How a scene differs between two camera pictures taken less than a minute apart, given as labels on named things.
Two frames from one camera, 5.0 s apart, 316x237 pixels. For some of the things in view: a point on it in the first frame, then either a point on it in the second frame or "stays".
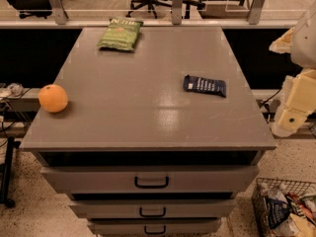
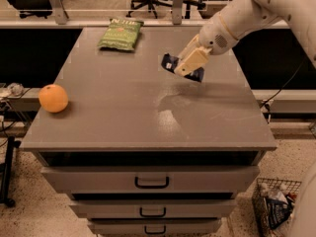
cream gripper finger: x=297 y=99 → x=194 y=60
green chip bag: x=120 y=35 stays
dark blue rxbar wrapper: x=204 y=85 → x=170 y=63
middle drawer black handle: x=152 y=215 stays
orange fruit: x=53 y=98 stays
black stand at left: x=6 y=181 stays
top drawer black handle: x=151 y=187 stays
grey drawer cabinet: x=134 y=152 stays
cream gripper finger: x=282 y=44 → x=191 y=48
